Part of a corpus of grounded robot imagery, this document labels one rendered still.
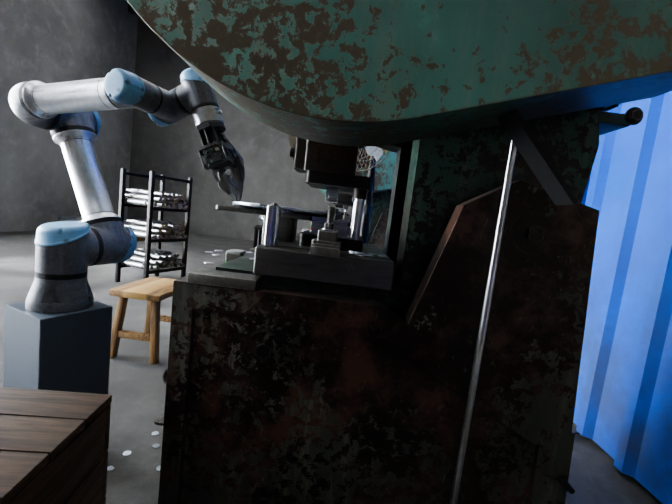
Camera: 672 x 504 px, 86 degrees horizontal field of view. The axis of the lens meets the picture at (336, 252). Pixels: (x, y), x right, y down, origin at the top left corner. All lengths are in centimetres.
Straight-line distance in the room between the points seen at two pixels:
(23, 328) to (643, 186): 203
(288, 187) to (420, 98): 720
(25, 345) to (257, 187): 685
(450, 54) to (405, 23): 7
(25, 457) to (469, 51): 91
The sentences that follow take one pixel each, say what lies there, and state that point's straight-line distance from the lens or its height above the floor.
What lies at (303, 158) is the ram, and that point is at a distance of 95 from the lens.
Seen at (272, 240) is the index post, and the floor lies 72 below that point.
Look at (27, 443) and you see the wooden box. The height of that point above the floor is 35.
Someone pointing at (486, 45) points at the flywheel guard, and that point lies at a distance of 59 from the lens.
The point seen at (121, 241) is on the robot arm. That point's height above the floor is 63.
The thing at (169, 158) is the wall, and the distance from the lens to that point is 851.
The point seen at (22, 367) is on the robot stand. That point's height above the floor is 30.
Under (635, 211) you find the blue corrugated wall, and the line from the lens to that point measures 176.
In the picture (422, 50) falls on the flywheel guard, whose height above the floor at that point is 102.
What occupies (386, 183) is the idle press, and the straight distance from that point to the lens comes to 230.
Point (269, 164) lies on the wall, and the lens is 781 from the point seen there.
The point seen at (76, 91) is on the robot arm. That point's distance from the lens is 117.
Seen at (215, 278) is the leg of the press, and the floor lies 64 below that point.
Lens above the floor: 80
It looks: 6 degrees down
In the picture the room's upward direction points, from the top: 7 degrees clockwise
